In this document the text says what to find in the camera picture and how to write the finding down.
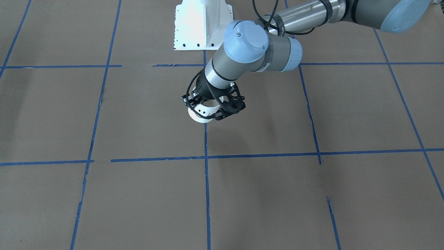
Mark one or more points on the white mug black handle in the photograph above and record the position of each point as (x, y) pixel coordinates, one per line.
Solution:
(206, 109)

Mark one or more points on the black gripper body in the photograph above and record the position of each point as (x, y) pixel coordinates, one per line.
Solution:
(204, 88)

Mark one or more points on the white pedestal column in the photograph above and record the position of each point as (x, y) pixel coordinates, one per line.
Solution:
(201, 24)

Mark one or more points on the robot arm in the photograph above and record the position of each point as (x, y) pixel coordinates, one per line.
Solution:
(266, 44)

